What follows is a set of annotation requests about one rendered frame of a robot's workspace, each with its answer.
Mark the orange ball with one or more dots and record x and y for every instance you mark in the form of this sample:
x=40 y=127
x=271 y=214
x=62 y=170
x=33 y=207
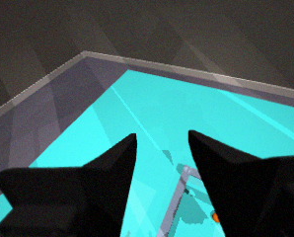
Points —
x=215 y=217

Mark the clear low wall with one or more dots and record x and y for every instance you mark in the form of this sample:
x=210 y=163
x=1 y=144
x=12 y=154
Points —
x=196 y=182

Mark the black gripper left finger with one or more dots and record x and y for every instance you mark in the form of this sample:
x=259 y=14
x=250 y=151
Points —
x=99 y=188

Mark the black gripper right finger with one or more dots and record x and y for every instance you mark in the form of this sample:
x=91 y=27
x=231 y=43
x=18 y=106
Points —
x=242 y=188

